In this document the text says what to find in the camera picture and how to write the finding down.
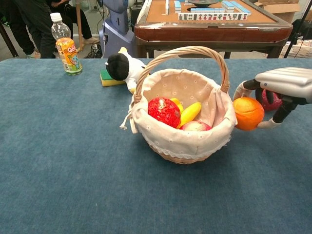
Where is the blue table cloth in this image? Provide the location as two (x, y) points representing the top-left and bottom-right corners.
(0, 58), (312, 234)

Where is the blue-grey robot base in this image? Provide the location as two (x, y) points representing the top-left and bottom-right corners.
(99, 0), (137, 59)

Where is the yellow and green sponge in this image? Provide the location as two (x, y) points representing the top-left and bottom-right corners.
(99, 69), (126, 87)

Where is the black tripod stand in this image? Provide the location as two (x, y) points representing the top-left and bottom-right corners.
(284, 0), (312, 59)

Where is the orange toy fruit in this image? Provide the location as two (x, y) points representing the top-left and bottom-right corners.
(233, 97), (265, 131)

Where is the dark round dish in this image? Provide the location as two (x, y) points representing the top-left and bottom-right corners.
(187, 0), (221, 7)

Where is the standing person in black trousers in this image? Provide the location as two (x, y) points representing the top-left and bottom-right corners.
(11, 0), (58, 59)

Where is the white plastic crate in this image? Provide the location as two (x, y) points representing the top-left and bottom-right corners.
(280, 40), (312, 59)

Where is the seated person in black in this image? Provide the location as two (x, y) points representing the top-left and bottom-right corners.
(46, 0), (99, 45)

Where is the brown mahjong table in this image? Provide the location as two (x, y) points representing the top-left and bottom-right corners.
(134, 0), (293, 59)

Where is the dark red toy fruit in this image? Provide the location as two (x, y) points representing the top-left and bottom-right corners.
(260, 89), (283, 112)

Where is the yellow toy banana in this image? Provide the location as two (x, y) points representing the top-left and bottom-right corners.
(176, 102), (202, 129)

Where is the short blue-backed mahjong tile row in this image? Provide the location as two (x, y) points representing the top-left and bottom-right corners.
(190, 7), (226, 13)

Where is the wicker basket with cloth lining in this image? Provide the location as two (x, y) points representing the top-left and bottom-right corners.
(119, 46), (237, 165)

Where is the small yellow toy fruit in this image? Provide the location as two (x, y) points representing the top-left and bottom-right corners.
(170, 97), (184, 114)

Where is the wooden post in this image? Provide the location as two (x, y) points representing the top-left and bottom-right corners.
(75, 0), (83, 52)

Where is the long blue-backed mahjong tile stack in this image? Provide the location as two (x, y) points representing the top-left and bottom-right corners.
(221, 0), (252, 14)

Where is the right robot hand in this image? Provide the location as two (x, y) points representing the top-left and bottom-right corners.
(233, 67), (312, 129)

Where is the cardboard box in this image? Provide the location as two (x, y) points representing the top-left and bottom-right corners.
(254, 0), (303, 24)

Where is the bright red toy fruit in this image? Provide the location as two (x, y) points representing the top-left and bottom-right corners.
(148, 97), (181, 129)

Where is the plastic bottle with orange label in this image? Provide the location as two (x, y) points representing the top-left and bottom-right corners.
(50, 12), (83, 76)

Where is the face-up mahjong tile row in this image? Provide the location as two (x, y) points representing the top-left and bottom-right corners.
(178, 12), (249, 21)

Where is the black and white plush toy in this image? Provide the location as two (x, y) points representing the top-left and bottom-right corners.
(105, 47), (150, 95)

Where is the pink toy peach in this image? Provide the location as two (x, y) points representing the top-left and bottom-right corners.
(179, 120), (212, 132)

